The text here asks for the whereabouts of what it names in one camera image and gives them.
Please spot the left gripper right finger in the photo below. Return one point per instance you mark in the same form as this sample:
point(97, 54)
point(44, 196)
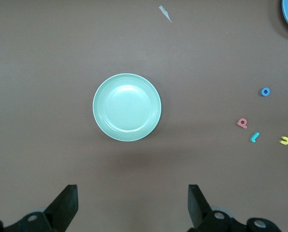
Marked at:
point(201, 212)

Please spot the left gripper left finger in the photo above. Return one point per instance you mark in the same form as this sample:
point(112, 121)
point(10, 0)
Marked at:
point(61, 210)

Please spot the cyan letter l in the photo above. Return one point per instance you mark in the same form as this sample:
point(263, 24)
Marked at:
point(254, 137)

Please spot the pink letter p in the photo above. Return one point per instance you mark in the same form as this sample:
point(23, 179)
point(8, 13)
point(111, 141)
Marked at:
point(245, 125)

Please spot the blue letter o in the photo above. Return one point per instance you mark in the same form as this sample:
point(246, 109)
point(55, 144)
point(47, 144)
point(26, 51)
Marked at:
point(262, 92)

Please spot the green plate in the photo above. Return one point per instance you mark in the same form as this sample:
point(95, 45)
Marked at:
point(127, 107)

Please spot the brown table cover sheet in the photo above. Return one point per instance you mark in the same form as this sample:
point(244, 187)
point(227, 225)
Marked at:
point(61, 60)

